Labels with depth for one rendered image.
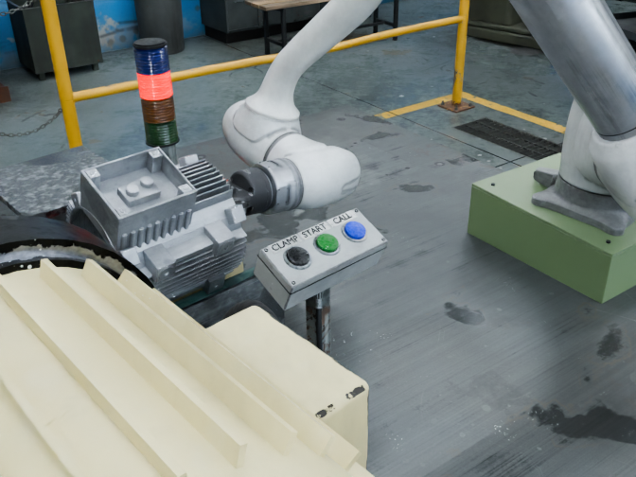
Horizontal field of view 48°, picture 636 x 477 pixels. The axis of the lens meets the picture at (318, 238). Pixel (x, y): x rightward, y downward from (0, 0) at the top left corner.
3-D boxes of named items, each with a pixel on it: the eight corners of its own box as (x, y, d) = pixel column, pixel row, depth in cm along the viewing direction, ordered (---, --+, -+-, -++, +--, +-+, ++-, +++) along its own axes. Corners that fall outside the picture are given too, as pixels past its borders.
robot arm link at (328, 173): (298, 225, 122) (254, 188, 130) (362, 209, 132) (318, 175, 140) (311, 170, 117) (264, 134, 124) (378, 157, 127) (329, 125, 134)
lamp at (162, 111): (153, 126, 130) (150, 102, 128) (137, 118, 134) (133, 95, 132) (182, 118, 134) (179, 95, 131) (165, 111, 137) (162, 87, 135)
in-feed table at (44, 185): (39, 272, 139) (26, 218, 134) (-11, 223, 157) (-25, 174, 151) (149, 231, 153) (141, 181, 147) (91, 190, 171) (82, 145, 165)
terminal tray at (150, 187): (117, 257, 96) (119, 220, 91) (78, 206, 100) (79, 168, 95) (192, 227, 103) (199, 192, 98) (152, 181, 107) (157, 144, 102)
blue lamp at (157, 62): (147, 78, 126) (143, 52, 123) (130, 70, 130) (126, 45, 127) (176, 71, 129) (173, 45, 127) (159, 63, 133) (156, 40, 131)
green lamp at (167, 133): (156, 150, 132) (153, 126, 130) (140, 140, 136) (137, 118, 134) (185, 141, 136) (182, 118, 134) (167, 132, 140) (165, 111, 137)
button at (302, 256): (293, 275, 90) (296, 266, 89) (279, 258, 91) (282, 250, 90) (311, 267, 92) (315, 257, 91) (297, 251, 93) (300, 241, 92)
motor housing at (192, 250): (127, 344, 105) (135, 261, 92) (63, 256, 113) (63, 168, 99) (237, 291, 117) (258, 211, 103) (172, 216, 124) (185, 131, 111)
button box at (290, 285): (283, 312, 91) (292, 287, 87) (251, 273, 94) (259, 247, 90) (378, 264, 101) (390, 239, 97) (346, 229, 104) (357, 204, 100)
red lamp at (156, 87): (150, 102, 128) (147, 78, 126) (133, 95, 132) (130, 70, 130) (179, 95, 131) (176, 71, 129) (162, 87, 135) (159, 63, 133)
